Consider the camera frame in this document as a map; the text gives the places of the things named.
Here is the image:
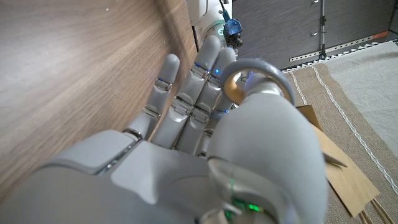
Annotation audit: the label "beige striped curtain backdrop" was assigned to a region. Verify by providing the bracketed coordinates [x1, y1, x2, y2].
[281, 40, 398, 224]

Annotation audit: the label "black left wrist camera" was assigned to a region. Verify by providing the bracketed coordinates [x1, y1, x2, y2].
[223, 17, 244, 50]

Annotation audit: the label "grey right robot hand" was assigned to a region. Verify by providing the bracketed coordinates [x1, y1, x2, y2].
[0, 34, 329, 224]

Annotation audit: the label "grey vertical metal rod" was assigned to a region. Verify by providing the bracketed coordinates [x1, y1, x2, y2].
[310, 0, 328, 60]

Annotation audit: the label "brown paper bag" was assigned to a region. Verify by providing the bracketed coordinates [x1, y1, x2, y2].
[295, 105, 396, 224]

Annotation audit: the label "grey scissors with tan handles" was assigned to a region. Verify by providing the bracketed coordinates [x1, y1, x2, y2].
[219, 58, 348, 168]

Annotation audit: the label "black triangle-patterned trim strip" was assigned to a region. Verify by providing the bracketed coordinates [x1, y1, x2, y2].
[281, 37, 398, 74]

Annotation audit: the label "white perforated metal rail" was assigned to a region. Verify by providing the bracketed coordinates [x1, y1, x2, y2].
[289, 30, 389, 63]

